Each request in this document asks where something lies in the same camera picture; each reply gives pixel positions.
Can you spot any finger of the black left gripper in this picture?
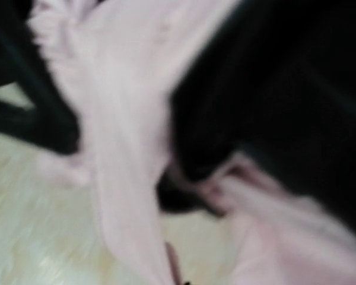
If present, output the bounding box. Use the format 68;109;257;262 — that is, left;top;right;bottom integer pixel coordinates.
0;1;80;154

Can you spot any pink folding umbrella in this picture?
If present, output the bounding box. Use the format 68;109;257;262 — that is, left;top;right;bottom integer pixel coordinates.
29;1;356;284

